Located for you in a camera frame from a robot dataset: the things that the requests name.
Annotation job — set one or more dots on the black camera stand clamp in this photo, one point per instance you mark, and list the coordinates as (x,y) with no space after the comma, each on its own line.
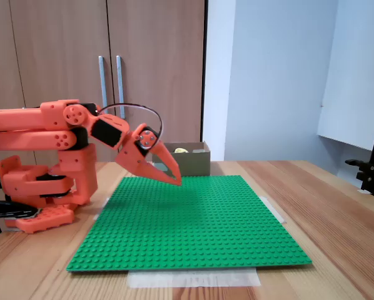
(370,175)

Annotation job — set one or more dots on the white wall panel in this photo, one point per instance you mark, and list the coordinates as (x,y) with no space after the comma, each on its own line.
(352,78)

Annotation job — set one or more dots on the green studded baseplate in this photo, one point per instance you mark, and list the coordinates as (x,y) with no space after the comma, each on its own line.
(190,225)

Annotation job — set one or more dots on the brown cardboard box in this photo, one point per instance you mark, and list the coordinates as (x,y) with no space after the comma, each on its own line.
(196,162)

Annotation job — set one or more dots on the brown wooden cabinet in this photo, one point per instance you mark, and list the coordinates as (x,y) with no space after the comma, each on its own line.
(159,47)

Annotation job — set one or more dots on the yellow white black soft ball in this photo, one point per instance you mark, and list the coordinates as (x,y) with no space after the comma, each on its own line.
(180,150)

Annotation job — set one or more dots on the masking tape strip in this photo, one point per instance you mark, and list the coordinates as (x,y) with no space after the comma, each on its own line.
(102,206)
(273,209)
(193,278)

